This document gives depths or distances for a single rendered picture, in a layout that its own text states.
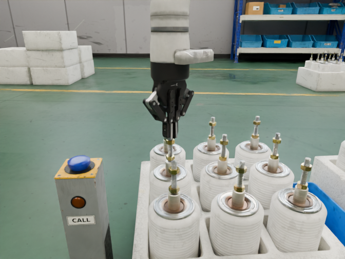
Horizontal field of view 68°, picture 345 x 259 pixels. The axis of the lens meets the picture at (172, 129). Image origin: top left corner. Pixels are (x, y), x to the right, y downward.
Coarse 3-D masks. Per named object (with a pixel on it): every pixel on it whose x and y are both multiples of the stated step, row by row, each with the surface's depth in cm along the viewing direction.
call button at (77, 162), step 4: (76, 156) 48; (80, 156) 48; (84, 156) 48; (68, 160) 47; (72, 160) 47; (76, 160) 47; (80, 160) 47; (84, 160) 47; (88, 160) 47; (68, 164) 46; (72, 164) 45; (76, 164) 45; (80, 164) 45; (84, 164) 46; (88, 164) 47; (72, 168) 46; (76, 168) 45; (80, 168) 46; (84, 168) 46
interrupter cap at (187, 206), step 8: (160, 200) 48; (184, 200) 48; (192, 200) 48; (160, 208) 46; (168, 208) 46; (184, 208) 46; (192, 208) 46; (160, 216) 44; (168, 216) 44; (176, 216) 44; (184, 216) 44
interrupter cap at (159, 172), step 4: (164, 164) 61; (156, 168) 59; (160, 168) 59; (164, 168) 59; (180, 168) 59; (184, 168) 59; (156, 172) 58; (160, 172) 58; (164, 172) 58; (180, 172) 58; (184, 172) 58; (156, 176) 56; (160, 176) 56; (164, 176) 56; (168, 176) 56; (180, 176) 56; (184, 176) 56; (164, 180) 54; (168, 180) 54
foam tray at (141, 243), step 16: (192, 160) 78; (144, 176) 70; (192, 176) 70; (144, 192) 63; (192, 192) 63; (144, 208) 57; (144, 224) 53; (208, 224) 55; (144, 240) 48; (208, 240) 48; (272, 240) 49; (320, 240) 50; (336, 240) 48; (144, 256) 45; (208, 256) 45; (224, 256) 45; (240, 256) 45; (256, 256) 45; (272, 256) 45; (288, 256) 45; (304, 256) 45; (320, 256) 45; (336, 256) 45
